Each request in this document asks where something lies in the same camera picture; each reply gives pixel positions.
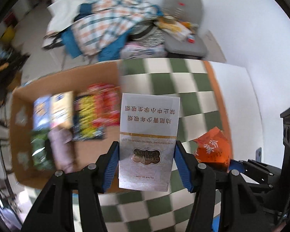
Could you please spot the yellow bin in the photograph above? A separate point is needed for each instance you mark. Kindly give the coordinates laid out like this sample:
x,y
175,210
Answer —
x,y
8,35

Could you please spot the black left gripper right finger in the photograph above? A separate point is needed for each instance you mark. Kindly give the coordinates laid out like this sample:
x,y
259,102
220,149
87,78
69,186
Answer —
x,y
240,210

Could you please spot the small red white can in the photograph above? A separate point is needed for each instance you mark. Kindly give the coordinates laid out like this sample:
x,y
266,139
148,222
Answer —
x,y
191,38

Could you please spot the red snack bag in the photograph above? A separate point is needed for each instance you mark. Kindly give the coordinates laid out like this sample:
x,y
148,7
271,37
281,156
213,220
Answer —
x,y
108,96

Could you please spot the yellow white snack package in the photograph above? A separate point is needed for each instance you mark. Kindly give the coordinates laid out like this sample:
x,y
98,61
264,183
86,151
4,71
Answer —
x,y
174,29

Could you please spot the blue quilt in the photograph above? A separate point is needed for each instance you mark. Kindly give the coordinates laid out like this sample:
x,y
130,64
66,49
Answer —
x,y
110,52

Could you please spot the grey cushioned chair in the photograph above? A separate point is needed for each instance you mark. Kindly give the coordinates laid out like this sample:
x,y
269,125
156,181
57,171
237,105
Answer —
x,y
189,13

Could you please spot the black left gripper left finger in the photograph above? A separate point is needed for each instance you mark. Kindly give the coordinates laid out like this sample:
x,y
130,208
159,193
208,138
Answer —
x,y
52,210

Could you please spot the cardboard box with blue print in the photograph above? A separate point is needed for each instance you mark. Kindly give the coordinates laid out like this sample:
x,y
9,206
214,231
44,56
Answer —
x,y
76,154

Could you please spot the black shoe wipes pack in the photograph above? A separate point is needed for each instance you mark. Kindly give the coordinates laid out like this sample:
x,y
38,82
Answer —
x,y
88,122

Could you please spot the white pillow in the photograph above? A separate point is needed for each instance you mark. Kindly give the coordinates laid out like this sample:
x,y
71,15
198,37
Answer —
x,y
63,13

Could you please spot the purple soft cloth toy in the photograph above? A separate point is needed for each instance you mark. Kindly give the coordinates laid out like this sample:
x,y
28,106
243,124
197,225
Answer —
x,y
61,148

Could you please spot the white silver carton box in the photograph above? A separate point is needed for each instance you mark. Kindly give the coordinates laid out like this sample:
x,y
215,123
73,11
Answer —
x,y
148,133

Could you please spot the plaid blanket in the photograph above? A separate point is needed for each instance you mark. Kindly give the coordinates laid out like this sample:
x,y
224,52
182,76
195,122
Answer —
x,y
103,21

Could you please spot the orange snack bag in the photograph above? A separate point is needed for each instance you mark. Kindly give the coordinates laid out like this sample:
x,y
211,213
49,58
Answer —
x,y
213,149

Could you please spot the yellow bear tissue pack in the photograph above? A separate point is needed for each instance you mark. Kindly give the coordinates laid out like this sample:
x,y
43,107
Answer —
x,y
62,110

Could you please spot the blue cartoon tissue pack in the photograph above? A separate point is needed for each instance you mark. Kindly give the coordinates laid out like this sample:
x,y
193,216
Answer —
x,y
41,113

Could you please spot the black white patterned bag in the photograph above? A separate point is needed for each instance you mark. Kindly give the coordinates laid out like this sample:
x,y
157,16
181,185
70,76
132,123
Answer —
x,y
146,35

